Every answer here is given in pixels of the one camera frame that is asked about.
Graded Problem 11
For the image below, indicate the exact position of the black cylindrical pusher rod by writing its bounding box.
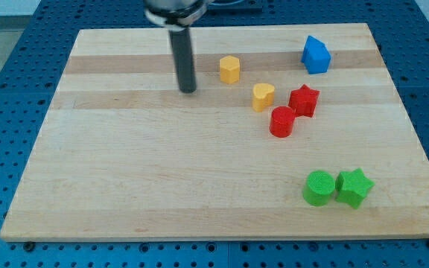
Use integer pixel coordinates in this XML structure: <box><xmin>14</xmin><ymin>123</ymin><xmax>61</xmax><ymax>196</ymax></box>
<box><xmin>169</xmin><ymin>28</ymin><xmax>197</xmax><ymax>94</ymax></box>

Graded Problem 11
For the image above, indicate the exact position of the yellow heart block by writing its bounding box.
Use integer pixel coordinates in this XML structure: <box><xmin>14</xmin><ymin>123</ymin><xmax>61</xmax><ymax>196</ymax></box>
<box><xmin>252</xmin><ymin>83</ymin><xmax>276</xmax><ymax>112</ymax></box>

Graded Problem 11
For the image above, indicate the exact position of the yellow hexagon block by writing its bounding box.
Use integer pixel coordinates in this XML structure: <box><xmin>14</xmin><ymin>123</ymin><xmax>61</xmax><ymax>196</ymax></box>
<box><xmin>219</xmin><ymin>56</ymin><xmax>241</xmax><ymax>84</ymax></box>

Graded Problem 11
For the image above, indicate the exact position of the red cylinder block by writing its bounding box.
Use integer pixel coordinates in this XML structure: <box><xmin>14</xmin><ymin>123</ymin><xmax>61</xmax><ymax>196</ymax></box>
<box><xmin>269</xmin><ymin>106</ymin><xmax>296</xmax><ymax>138</ymax></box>

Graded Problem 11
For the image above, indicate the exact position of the blue house-shaped block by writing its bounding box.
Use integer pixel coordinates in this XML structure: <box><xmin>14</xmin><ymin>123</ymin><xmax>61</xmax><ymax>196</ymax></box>
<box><xmin>301</xmin><ymin>36</ymin><xmax>331</xmax><ymax>74</ymax></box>

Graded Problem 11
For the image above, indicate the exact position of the red star block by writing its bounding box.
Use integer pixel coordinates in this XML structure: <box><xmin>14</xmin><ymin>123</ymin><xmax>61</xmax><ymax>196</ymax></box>
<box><xmin>288</xmin><ymin>84</ymin><xmax>320</xmax><ymax>118</ymax></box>

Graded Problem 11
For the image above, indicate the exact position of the wooden board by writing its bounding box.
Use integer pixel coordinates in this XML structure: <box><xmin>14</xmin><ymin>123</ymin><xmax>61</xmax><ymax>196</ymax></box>
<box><xmin>0</xmin><ymin>23</ymin><xmax>429</xmax><ymax>242</ymax></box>

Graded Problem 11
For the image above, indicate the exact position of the green cylinder block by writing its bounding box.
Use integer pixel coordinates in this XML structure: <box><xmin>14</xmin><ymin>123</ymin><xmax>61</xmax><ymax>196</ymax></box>
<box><xmin>302</xmin><ymin>170</ymin><xmax>335</xmax><ymax>206</ymax></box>

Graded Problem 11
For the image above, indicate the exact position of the green star block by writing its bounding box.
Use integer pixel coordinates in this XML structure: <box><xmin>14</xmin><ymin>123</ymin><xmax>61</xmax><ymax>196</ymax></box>
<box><xmin>335</xmin><ymin>168</ymin><xmax>375</xmax><ymax>209</ymax></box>

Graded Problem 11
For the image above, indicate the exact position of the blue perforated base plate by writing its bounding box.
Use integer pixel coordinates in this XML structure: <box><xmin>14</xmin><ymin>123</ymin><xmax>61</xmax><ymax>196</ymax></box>
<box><xmin>0</xmin><ymin>1</ymin><xmax>429</xmax><ymax>267</ymax></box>

